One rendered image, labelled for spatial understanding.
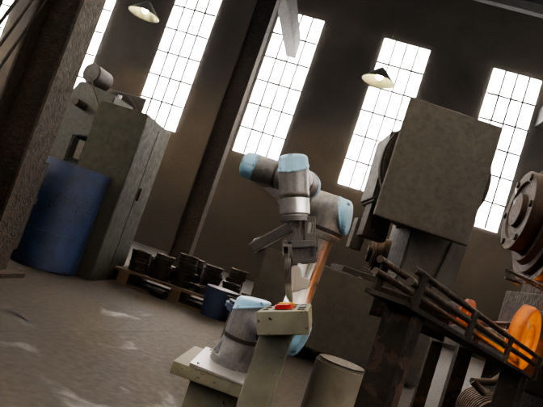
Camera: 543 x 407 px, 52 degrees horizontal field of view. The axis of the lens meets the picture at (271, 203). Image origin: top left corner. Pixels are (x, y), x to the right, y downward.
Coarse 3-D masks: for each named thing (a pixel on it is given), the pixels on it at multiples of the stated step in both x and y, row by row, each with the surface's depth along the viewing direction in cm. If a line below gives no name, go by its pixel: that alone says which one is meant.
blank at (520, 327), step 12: (516, 312) 136; (528, 312) 135; (516, 324) 133; (528, 324) 134; (540, 324) 141; (516, 336) 132; (528, 336) 140; (504, 348) 134; (516, 348) 132; (516, 360) 133
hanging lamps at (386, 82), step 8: (128, 8) 1073; (136, 8) 1085; (144, 8) 1050; (152, 8) 1070; (144, 16) 1103; (152, 16) 1098; (376, 72) 997; (384, 72) 1002; (368, 80) 1039; (376, 80) 1039; (384, 80) 1032; (384, 88) 1042
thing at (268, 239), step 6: (288, 222) 135; (282, 228) 134; (288, 228) 134; (270, 234) 134; (276, 234) 134; (282, 234) 134; (288, 234) 138; (258, 240) 134; (264, 240) 134; (270, 240) 134; (276, 240) 135; (252, 246) 134; (258, 246) 134; (264, 246) 135; (258, 252) 136
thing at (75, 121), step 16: (96, 64) 901; (96, 80) 895; (112, 80) 931; (80, 96) 890; (96, 96) 871; (112, 96) 874; (128, 96) 968; (80, 112) 884; (96, 112) 863; (64, 128) 887; (80, 128) 879; (64, 144) 882; (80, 144) 849; (64, 160) 879
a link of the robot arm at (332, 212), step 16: (320, 192) 183; (320, 208) 180; (336, 208) 178; (352, 208) 184; (320, 224) 179; (336, 224) 179; (320, 240) 179; (336, 240) 181; (320, 256) 179; (304, 272) 179; (320, 272) 180; (304, 336) 176; (288, 352) 176
